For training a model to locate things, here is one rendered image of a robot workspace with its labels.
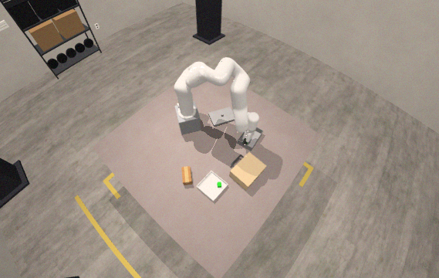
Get brown cardboard box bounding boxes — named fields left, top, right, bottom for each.
left=181, top=166, right=192, bottom=185

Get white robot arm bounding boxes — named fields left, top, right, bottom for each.
left=174, top=57, right=259, bottom=133

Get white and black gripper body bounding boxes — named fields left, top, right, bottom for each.
left=242, top=132, right=254, bottom=142

